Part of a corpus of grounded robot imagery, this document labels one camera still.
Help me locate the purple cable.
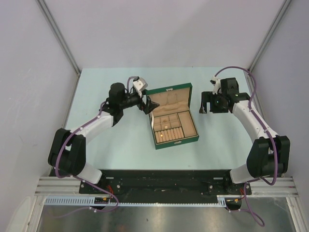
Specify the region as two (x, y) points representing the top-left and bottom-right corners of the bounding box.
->
(213, 65), (278, 227)
(49, 76), (140, 219)

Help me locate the green jewelry tray insert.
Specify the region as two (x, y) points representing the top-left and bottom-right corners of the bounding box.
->
(150, 110), (199, 149)

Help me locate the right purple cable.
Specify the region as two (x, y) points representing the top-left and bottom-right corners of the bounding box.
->
(213, 65), (278, 227)

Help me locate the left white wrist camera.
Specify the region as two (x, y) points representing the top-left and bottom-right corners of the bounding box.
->
(133, 77), (148, 97)

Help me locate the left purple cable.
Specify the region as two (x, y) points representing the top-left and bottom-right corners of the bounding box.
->
(49, 76), (140, 219)

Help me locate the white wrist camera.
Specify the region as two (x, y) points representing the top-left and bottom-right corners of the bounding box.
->
(210, 76), (222, 95)
(133, 77), (148, 97)

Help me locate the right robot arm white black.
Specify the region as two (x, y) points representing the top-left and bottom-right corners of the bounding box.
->
(199, 76), (291, 194)

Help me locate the aluminium frame rail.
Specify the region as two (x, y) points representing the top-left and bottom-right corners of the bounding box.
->
(35, 177), (309, 232)

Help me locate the white slotted cable duct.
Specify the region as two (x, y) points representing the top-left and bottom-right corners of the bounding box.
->
(44, 195), (244, 207)

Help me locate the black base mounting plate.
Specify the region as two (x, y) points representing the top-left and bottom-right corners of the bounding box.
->
(49, 169), (282, 196)

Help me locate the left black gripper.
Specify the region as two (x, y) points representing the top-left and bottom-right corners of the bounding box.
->
(119, 89), (159, 114)

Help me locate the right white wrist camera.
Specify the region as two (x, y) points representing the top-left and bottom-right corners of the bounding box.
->
(210, 76), (222, 95)

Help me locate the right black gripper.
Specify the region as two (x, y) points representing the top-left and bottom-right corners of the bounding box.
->
(199, 91), (228, 114)

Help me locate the green jewelry box beige lining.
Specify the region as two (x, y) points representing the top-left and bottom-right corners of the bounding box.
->
(146, 83), (199, 150)

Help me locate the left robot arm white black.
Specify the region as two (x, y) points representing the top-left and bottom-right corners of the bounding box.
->
(48, 78), (159, 193)

